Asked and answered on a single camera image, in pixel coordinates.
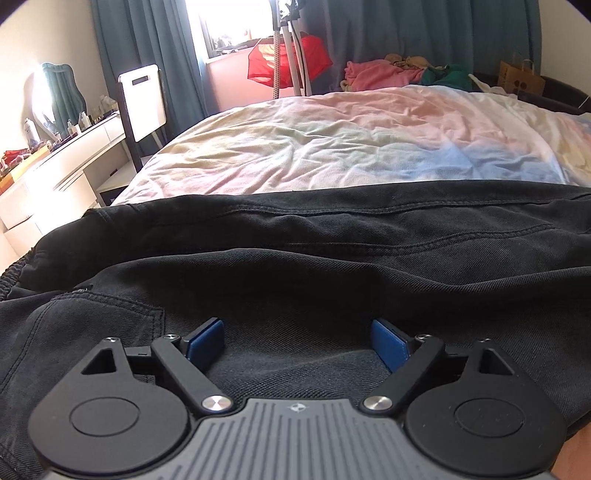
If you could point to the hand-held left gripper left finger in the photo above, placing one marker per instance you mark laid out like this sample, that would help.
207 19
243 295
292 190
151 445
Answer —
207 344

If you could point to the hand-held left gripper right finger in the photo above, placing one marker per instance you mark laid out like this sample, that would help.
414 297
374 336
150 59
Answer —
390 345

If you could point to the black pants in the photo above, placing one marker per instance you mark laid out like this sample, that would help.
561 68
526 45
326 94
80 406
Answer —
323 258

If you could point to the pastel tie-dye duvet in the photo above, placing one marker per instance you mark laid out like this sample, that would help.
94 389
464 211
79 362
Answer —
346 134

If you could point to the white dressing table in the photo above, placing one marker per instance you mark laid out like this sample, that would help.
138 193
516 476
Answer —
60 180

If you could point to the white chair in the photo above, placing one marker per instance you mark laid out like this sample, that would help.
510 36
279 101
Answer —
145 101

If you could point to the row of small bottles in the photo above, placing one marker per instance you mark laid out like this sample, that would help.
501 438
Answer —
92 117

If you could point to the wooden tray with cosmetics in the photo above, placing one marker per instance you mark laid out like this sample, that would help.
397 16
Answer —
23 161

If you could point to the pink cloth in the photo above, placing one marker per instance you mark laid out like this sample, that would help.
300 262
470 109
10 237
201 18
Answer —
378 76

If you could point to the white spray bottle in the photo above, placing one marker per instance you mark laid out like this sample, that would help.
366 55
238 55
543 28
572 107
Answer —
31 134

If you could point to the green cloth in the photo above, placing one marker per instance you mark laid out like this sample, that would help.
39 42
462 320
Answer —
448 76

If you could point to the white cloth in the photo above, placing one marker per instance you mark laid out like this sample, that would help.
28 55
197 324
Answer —
489 85

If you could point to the beige cloth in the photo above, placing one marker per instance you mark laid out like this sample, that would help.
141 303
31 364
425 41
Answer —
408 61

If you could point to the wavy-edged mirror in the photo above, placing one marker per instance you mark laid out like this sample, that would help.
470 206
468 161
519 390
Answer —
64 97

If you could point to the brown paper bag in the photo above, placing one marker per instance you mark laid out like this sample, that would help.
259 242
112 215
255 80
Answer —
521 78

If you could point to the red garment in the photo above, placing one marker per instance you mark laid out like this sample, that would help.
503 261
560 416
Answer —
314 57

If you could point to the garment steamer stand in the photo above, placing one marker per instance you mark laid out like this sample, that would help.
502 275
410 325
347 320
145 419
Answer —
291 55

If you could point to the black sofa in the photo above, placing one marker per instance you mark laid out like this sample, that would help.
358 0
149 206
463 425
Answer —
561 92

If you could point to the narrow blue curtain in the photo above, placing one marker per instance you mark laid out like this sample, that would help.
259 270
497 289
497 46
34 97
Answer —
147 37

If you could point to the wide blue curtain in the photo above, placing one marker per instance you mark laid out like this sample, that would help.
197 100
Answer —
415 27

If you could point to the bright window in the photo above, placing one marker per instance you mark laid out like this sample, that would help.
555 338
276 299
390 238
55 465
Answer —
231 23

